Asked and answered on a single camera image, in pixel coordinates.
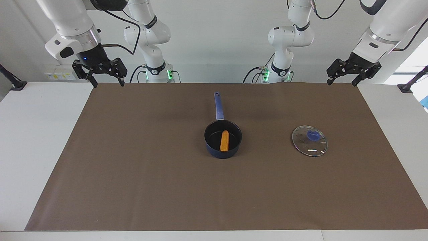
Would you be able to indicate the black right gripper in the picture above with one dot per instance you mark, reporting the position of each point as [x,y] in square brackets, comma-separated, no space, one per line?
[95,60]

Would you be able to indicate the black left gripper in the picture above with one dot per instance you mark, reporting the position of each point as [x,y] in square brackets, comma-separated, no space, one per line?
[357,62]

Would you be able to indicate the glass lid with purple knob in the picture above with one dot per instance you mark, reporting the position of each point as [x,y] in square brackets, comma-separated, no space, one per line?
[309,149]

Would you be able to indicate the yellow toy corn cob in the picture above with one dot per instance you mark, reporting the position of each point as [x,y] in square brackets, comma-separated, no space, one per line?
[224,140]

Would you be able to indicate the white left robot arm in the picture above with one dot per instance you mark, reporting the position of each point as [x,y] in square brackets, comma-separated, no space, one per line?
[384,30]

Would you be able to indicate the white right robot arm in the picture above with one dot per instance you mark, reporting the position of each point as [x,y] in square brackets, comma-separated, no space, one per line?
[72,20]

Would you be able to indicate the blue object at table edge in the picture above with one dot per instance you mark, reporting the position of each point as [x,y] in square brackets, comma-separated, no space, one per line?
[425,103]

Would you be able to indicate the brown table mat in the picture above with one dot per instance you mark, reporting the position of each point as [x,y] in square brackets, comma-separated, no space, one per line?
[133,167]

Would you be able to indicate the white wall socket box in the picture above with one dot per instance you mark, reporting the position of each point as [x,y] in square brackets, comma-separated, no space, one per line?
[58,75]

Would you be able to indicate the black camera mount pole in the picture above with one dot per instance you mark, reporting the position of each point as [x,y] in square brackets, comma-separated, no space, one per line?
[11,80]
[411,82]

